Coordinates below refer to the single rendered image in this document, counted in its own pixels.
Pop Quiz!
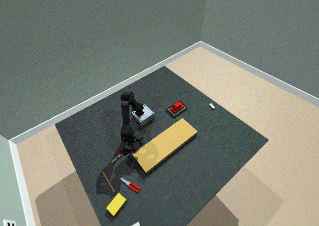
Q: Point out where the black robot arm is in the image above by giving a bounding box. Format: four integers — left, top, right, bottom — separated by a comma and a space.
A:
120, 92, 144, 153

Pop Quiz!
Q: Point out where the tan panel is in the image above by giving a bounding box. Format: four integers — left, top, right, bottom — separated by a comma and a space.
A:
132, 118, 198, 174

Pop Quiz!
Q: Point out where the yellow rectangular block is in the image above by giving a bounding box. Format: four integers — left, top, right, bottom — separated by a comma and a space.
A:
106, 193, 127, 216

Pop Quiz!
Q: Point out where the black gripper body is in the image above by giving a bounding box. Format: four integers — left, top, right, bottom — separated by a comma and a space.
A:
120, 133, 143, 156

